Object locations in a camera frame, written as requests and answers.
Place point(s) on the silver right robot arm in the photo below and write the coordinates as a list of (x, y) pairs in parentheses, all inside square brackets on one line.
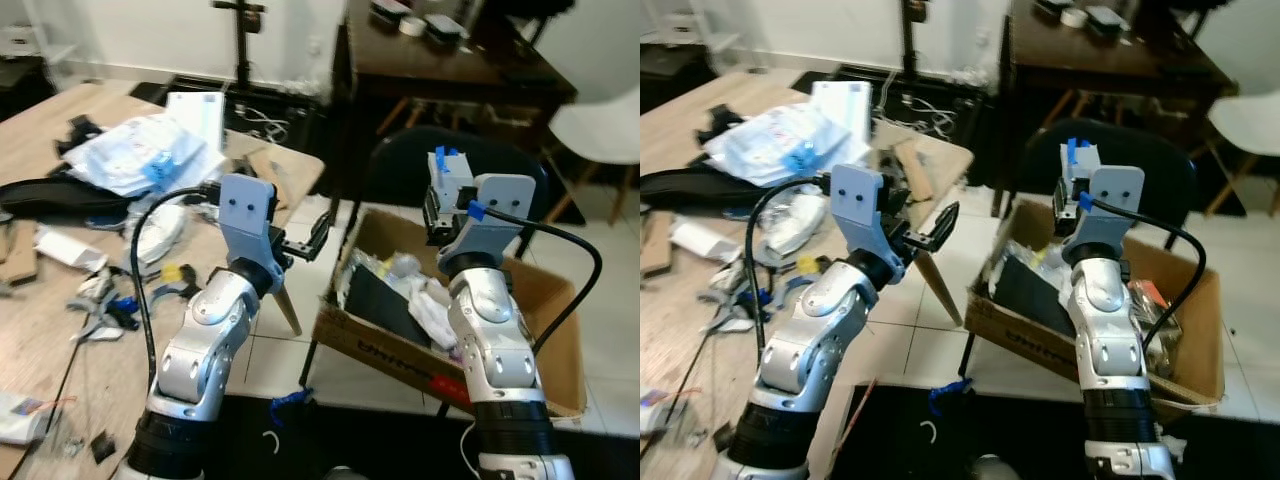
[(490, 340), (1105, 320)]

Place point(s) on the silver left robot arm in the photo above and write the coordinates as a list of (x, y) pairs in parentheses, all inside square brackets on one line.
[(815, 330), (205, 335)]

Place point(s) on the black flat trash piece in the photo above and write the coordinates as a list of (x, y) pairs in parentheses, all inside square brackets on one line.
[(1030, 290), (385, 305)]

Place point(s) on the white crumpled paper trash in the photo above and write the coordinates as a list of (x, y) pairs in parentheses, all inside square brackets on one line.
[(430, 315)]

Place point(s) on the brown cardboard rubbish box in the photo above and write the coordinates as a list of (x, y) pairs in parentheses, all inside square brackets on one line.
[(380, 350), (1010, 335)]

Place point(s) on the black office chair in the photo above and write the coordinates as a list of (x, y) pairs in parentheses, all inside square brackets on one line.
[(400, 165), (1160, 150)]

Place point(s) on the light wooden table leg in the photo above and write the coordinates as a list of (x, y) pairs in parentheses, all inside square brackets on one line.
[(288, 310), (940, 290)]

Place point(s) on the brown cardboard sheet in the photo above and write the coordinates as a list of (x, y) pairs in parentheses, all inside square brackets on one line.
[(290, 165)]

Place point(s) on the small yellow piece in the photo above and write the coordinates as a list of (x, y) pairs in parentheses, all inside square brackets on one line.
[(171, 271), (806, 263)]

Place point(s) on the white plastic wrapper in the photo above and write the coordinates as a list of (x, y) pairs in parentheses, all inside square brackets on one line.
[(160, 232), (800, 225)]

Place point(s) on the dark wooden table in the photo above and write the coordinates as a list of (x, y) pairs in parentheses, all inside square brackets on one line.
[(1120, 60), (450, 65)]

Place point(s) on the orange snack wrapper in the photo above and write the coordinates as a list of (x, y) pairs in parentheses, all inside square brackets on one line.
[(1148, 295)]

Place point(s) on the white flat box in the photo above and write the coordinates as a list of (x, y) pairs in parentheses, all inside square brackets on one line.
[(845, 105), (200, 115)]

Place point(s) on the crumpled blue tape scrap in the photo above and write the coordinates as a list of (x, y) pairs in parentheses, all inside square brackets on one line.
[(290, 405), (948, 395)]

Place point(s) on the white tape roll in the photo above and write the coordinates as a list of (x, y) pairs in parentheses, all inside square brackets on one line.
[(411, 25), (1073, 16)]

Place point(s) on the small blue tape piece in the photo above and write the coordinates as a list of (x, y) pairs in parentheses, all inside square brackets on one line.
[(760, 297), (125, 306)]

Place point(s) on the white plastic chair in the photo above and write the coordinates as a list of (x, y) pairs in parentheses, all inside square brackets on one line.
[(600, 125), (1250, 120)]

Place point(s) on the white blue printed plastic bag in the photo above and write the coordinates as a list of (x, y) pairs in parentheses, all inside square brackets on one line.
[(770, 145), (120, 155)]

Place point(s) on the grey scrap pile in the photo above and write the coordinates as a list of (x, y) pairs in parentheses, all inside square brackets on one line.
[(735, 290), (100, 295)]

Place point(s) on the white paper packet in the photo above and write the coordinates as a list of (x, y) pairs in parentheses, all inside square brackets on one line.
[(68, 248), (705, 240)]

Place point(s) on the black tripod stand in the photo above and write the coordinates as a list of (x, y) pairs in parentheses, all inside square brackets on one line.
[(242, 40), (912, 30)]

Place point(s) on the small brown cardboard piece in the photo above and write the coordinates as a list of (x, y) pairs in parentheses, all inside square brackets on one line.
[(18, 255), (656, 243)]

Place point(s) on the black fabric bag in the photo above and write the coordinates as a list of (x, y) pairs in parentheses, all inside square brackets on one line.
[(690, 190), (50, 195)]

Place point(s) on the grey robot foot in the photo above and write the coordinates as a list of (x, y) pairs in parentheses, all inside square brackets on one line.
[(340, 473), (990, 468)]

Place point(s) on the white printed packet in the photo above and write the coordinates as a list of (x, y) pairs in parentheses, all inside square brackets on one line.
[(25, 415), (655, 408)]

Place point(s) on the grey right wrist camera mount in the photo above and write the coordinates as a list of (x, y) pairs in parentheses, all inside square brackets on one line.
[(500, 215), (1112, 205)]

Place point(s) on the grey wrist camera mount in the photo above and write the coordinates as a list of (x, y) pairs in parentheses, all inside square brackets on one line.
[(500, 215), (247, 208), (860, 200), (1112, 205)]

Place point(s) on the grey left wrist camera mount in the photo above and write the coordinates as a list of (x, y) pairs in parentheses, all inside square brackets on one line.
[(247, 208), (860, 200)]

